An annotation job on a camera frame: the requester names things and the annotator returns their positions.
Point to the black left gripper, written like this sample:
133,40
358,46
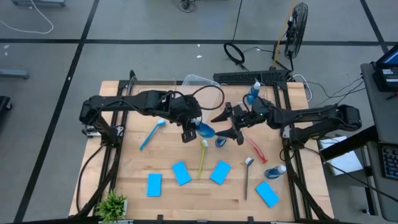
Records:
185,110

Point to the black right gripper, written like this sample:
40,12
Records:
248,118

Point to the blue dish soap bottle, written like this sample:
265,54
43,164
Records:
205,130
253,93
220,142
273,172

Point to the green dish brush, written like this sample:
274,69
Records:
201,161

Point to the blue dish brush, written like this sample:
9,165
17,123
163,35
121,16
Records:
152,133

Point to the red pink dish brush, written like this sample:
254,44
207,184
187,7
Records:
258,151

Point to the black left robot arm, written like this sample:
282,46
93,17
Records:
136,101

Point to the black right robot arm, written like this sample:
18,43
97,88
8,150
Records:
311,119

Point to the clear shallow plastic bin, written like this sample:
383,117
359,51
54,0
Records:
149,85
233,93

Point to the clear deep plastic bin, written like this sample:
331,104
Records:
208,99

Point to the blue rectangular sponge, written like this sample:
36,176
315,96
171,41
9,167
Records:
267,194
181,173
154,184
220,172

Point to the black vented metal box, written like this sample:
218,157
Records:
242,76

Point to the small green potted plant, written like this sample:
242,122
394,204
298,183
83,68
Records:
111,207

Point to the black floor fan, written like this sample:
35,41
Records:
297,28

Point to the white paper sheet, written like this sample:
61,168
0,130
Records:
343,160

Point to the grey desk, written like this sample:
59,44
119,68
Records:
376,112

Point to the black keyboard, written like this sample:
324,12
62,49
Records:
390,161

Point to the black laptop computer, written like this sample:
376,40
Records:
388,77

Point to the grey floor bar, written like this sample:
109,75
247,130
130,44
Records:
14,74

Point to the black floor object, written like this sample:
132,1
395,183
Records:
3,104

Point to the grey cart base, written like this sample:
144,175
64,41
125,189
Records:
37,2

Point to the black aluminium table frame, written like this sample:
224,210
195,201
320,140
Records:
281,90

